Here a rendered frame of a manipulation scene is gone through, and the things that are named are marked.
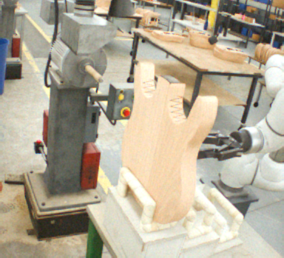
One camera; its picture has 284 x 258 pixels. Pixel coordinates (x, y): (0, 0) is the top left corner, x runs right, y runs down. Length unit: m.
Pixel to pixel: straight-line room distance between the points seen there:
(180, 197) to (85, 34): 0.87
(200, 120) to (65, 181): 1.69
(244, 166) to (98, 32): 1.04
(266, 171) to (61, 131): 1.23
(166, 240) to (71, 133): 1.30
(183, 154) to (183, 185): 0.08
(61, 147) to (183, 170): 1.44
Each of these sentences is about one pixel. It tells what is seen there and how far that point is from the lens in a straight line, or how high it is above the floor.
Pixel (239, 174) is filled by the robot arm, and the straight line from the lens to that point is 1.90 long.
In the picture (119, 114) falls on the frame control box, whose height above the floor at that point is 0.96.
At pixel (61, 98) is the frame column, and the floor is 1.00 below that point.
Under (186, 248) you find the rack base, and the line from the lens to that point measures 1.09.
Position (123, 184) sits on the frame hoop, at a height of 1.16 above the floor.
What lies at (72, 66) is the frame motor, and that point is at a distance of 1.80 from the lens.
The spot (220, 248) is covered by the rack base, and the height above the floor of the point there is 0.94.
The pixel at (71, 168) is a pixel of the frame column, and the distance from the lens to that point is 2.29.
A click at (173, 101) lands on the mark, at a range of 0.85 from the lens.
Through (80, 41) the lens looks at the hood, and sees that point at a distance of 1.47.
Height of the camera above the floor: 1.77
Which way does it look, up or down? 24 degrees down
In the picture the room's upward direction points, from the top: 10 degrees clockwise
